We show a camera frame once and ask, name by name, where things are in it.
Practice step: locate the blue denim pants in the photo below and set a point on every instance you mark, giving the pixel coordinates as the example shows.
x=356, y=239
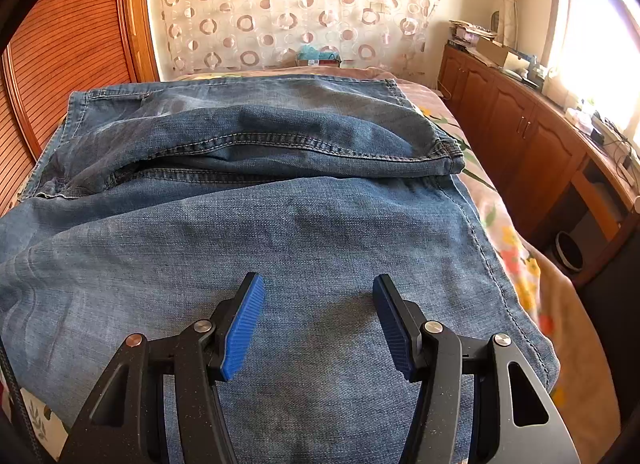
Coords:
x=300, y=224

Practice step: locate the orange fruit print bed sheet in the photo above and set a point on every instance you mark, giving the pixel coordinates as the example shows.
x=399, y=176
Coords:
x=45, y=419

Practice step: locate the circle pattern sheer curtain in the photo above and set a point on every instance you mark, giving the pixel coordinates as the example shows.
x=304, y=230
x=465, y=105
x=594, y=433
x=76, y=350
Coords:
x=280, y=4

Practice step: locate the open cardboard box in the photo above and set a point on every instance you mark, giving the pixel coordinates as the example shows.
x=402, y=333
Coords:
x=497, y=52

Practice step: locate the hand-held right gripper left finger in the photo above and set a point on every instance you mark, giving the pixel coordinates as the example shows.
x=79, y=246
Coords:
x=242, y=329

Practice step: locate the bright window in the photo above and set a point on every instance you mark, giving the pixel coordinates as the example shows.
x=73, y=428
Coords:
x=600, y=44

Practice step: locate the stack of papers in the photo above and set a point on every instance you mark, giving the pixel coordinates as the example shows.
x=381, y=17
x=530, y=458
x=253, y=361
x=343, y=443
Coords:
x=470, y=34

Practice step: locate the white tissue box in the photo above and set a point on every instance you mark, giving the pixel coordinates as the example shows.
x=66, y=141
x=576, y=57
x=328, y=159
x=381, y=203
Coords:
x=577, y=117

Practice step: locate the wooden slatted wardrobe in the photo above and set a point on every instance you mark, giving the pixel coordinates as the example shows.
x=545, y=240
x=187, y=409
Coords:
x=65, y=44

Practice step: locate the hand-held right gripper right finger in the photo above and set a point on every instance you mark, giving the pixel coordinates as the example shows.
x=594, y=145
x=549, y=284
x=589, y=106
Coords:
x=395, y=329

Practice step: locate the long wooden cabinet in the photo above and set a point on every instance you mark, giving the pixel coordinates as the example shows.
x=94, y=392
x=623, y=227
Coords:
x=520, y=134

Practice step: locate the round black bin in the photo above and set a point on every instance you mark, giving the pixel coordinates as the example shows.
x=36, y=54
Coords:
x=569, y=251

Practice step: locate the pink floral blanket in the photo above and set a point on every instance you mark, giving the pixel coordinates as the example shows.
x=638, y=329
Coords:
x=520, y=264

